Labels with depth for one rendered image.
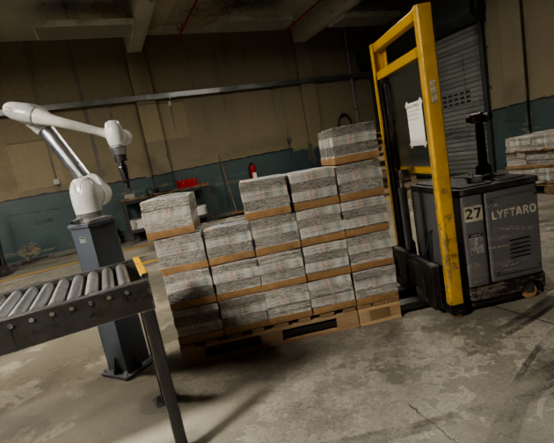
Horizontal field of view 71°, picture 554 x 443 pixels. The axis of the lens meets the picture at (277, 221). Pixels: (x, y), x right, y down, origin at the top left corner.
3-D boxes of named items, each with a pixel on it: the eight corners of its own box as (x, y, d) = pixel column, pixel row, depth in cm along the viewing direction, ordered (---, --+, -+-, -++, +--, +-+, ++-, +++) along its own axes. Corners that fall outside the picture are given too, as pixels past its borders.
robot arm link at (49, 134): (90, 213, 250) (102, 209, 272) (110, 199, 250) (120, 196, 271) (8, 112, 237) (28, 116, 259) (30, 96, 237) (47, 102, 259)
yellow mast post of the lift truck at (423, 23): (443, 301, 247) (408, 10, 219) (456, 298, 248) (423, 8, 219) (451, 306, 238) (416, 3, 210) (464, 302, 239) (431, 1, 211)
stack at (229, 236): (190, 340, 282) (164, 229, 268) (344, 306, 291) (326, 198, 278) (183, 367, 244) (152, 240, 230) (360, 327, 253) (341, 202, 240)
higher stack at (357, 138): (343, 306, 291) (315, 133, 270) (381, 297, 294) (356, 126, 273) (360, 327, 253) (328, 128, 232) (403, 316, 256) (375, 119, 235)
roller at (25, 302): (36, 298, 182) (41, 288, 183) (16, 331, 140) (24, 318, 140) (25, 294, 180) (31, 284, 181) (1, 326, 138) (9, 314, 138)
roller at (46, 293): (42, 283, 183) (44, 293, 183) (24, 311, 140) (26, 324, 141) (54, 280, 185) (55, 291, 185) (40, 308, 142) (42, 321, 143)
